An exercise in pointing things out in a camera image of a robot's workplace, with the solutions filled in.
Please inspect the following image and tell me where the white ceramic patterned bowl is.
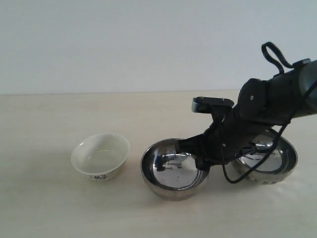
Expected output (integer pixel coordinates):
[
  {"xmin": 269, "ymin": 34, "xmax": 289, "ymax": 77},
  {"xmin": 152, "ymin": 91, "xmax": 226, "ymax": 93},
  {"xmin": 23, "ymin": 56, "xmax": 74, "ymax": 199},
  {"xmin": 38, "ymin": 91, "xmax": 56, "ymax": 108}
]
[{"xmin": 70, "ymin": 132, "xmax": 130, "ymax": 181}]

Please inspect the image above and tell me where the hammered stainless steel bowl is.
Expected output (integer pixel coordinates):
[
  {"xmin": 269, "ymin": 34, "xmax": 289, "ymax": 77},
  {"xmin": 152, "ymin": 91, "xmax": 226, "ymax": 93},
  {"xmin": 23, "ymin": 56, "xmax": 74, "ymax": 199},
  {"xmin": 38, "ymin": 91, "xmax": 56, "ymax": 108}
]
[{"xmin": 231, "ymin": 129, "xmax": 298, "ymax": 185}]

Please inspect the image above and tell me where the smooth stainless steel bowl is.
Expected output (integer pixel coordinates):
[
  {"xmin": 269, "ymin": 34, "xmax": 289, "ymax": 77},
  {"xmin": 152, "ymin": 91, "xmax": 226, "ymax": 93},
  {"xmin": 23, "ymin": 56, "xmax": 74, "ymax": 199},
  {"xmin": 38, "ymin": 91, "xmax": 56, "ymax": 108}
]
[{"xmin": 140, "ymin": 138, "xmax": 210, "ymax": 201}]

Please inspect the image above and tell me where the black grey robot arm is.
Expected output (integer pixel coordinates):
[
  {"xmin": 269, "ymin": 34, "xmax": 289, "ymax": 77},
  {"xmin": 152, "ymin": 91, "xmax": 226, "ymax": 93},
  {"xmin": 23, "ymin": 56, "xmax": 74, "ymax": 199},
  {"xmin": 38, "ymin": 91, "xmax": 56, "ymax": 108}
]
[{"xmin": 175, "ymin": 60, "xmax": 317, "ymax": 169}]

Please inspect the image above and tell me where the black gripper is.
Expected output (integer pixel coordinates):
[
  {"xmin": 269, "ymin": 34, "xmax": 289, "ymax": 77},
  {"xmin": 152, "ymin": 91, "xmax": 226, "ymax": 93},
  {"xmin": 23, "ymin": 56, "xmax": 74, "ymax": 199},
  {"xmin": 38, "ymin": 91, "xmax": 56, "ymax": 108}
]
[{"xmin": 175, "ymin": 105, "xmax": 272, "ymax": 170}]

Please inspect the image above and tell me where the black cable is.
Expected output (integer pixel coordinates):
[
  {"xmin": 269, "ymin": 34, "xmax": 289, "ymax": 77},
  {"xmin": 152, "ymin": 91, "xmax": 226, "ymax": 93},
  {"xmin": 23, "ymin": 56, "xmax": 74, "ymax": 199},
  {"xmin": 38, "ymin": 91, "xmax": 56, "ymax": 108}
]
[{"xmin": 221, "ymin": 42, "xmax": 317, "ymax": 184}]

